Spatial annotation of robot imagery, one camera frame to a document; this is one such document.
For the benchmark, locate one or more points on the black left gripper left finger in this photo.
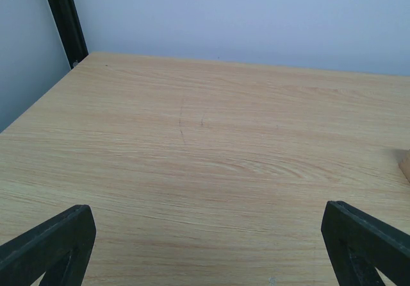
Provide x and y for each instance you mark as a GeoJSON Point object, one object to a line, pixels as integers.
{"type": "Point", "coordinates": [56, 252]}

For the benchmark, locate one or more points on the black frame post left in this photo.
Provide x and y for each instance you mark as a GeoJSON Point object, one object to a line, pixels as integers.
{"type": "Point", "coordinates": [69, 28]}

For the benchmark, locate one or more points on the wooden chess board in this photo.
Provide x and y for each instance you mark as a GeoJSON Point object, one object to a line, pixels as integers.
{"type": "Point", "coordinates": [404, 165]}

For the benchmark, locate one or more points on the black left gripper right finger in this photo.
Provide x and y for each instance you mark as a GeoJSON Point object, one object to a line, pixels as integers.
{"type": "Point", "coordinates": [360, 247]}

